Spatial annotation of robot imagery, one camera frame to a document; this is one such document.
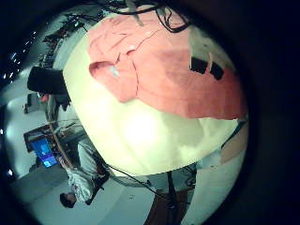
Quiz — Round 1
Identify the orange button shirt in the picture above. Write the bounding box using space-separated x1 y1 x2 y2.
87 10 248 121

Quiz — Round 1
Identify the black stand pole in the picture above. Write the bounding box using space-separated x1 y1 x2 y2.
164 170 180 225

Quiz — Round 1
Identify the person in light grey clothes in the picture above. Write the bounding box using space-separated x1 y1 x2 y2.
59 137 111 210

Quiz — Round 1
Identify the brown floor mat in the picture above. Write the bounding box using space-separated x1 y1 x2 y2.
144 187 196 225

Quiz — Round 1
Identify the operator desk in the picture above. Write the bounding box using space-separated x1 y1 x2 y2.
22 120 83 172

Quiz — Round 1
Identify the black office chair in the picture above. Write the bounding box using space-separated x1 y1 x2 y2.
26 66 68 96

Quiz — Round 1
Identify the blue screen monitor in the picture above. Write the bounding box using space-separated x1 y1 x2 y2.
30 137 59 170

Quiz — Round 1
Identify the black hand cable bundle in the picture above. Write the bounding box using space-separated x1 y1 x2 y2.
102 0 192 34

